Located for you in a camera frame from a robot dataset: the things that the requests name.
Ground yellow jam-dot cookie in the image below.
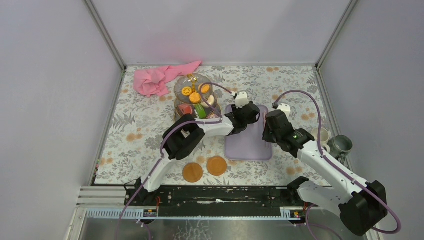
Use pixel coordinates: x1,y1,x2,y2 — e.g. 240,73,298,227
181,86,193,97

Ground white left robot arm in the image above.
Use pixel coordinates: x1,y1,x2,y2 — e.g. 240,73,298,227
135,101,260,206

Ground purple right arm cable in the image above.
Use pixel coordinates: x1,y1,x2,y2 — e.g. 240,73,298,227
272,89,403,240

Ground right wooden coaster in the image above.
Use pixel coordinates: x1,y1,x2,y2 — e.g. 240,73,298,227
206,156,228,176

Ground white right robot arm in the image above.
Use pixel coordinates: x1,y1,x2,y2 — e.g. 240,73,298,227
262,110,388,237

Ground left wooden coaster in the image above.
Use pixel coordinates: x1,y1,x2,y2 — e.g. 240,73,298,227
182,162,204,183

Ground wooden coaster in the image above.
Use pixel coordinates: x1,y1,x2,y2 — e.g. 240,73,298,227
182,162,204,183
206,156,228,176

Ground three-tier glass cake stand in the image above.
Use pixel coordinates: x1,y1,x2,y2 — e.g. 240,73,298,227
174,73,221,121

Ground yellow round biscuit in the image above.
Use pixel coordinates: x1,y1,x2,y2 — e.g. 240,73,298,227
199,84,211,94
189,92,202,104

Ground white glazed donut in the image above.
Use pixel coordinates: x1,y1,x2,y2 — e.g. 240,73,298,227
201,95,215,108

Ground green striped cake piece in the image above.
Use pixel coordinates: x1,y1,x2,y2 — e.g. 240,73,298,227
193,103,207,119

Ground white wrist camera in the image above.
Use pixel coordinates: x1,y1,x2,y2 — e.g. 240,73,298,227
233,91,250,109
277,103,291,118

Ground grey ceramic mug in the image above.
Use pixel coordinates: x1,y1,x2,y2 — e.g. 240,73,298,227
328,135,353,164

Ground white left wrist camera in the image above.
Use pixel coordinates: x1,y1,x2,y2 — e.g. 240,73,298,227
233,91,250,109

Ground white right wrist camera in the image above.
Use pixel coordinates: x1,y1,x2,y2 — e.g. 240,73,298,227
277,103,291,118

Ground pink cloth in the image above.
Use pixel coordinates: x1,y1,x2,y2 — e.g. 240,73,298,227
133,60,202,97

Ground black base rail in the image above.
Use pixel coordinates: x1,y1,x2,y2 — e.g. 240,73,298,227
124,185,310,219

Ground pink cake slice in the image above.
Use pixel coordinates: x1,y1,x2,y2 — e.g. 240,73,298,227
178,103,193,116

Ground pink handled tongs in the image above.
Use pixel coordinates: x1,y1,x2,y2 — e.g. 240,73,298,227
261,111,268,127

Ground white ceramic mug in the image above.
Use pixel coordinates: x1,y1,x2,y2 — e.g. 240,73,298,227
310,127,331,153

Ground lilac plastic tray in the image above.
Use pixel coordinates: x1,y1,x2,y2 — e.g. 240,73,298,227
224,105,273,162

